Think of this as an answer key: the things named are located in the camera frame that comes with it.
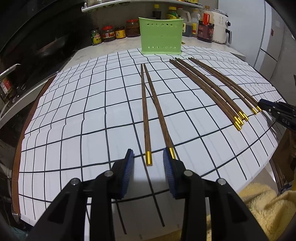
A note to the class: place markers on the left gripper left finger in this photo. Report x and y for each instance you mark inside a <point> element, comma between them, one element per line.
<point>64,219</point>

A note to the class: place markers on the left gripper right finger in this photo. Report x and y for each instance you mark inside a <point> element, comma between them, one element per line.
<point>230,217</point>

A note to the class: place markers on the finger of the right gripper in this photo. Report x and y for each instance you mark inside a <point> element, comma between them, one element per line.
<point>283,113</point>

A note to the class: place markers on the wooden chopstick gold tip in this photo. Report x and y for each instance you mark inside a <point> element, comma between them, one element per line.
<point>162,121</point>
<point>147,139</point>
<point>231,81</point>
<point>220,91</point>
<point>205,92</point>
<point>226,83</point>
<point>212,90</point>

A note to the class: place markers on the yellow fluffy towel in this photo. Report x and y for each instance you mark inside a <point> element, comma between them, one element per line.
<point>265,216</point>

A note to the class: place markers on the white black checkered cloth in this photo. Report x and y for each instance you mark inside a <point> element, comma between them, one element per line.
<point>202,105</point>

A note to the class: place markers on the white refrigerator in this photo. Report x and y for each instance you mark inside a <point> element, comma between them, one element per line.
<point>257,33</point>

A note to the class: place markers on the white air fryer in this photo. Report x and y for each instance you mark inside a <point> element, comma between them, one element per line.
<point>221,34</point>

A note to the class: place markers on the dark soy sauce bottle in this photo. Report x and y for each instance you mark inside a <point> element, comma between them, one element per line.
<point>205,29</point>

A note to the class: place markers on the large clear vinegar jug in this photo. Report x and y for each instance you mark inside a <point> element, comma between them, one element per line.
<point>187,22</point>

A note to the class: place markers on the yellow oil jug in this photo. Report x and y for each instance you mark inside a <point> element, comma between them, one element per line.
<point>195,17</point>

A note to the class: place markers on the green plastic utensil holder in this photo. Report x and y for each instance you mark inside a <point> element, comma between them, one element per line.
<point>161,36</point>

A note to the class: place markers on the green yellow-cap bottle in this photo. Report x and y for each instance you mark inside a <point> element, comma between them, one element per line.
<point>172,13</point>

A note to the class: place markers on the tall dark sauce bottle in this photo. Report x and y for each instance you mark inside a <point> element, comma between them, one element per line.
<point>156,13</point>

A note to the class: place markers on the red lid brown jar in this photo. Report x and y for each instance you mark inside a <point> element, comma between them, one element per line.
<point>132,28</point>

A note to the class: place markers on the yellow label sauce jar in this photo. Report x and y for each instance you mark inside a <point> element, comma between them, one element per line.
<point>120,32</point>

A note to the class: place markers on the green label sauce jar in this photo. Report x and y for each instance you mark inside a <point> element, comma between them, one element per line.
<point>96,37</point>

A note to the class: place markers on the red lid chili jar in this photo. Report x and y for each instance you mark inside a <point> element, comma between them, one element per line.
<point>108,34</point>

